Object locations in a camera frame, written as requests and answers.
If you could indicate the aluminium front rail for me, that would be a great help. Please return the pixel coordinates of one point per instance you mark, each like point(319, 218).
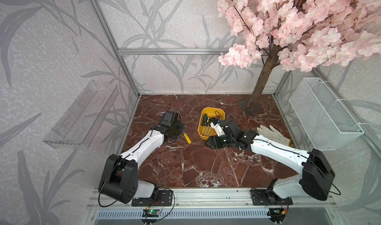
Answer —
point(233, 198)

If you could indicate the dark metal tree base plate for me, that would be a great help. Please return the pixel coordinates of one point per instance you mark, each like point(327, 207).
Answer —
point(255, 107)

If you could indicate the right circuit board with wires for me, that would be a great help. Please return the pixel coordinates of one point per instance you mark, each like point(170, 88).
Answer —
point(277, 213)

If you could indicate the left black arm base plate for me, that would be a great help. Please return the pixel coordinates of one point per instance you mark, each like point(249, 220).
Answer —
point(159, 198)

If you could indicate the clear acrylic wall shelf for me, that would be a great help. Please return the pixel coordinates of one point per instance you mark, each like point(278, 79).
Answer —
point(79, 125)

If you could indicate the left green circuit board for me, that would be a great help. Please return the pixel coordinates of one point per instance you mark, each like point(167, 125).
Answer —
point(151, 213)

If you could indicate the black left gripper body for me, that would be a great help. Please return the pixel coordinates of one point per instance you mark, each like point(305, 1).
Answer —
point(176, 129)

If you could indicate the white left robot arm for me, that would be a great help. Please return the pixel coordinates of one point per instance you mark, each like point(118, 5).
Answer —
point(120, 179)

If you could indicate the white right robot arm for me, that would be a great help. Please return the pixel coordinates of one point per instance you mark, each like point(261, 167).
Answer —
point(314, 174)

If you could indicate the yellow plastic storage box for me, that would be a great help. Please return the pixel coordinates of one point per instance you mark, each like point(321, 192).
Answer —
point(213, 113)

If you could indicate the artificial cherry blossom tree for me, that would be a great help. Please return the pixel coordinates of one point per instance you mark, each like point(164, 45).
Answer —
point(299, 34)

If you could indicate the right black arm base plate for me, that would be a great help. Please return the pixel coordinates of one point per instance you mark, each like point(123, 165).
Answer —
point(266, 197)

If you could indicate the white wire mesh basket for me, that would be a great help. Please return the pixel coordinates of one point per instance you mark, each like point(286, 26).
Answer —
point(327, 122)

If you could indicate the white cotton work glove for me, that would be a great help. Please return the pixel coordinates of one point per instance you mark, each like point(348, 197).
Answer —
point(273, 134)

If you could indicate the yellow handled screwdriver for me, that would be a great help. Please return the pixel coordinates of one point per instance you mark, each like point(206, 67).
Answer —
point(187, 138)

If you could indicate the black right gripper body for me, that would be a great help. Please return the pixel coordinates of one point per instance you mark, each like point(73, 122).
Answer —
point(221, 141)

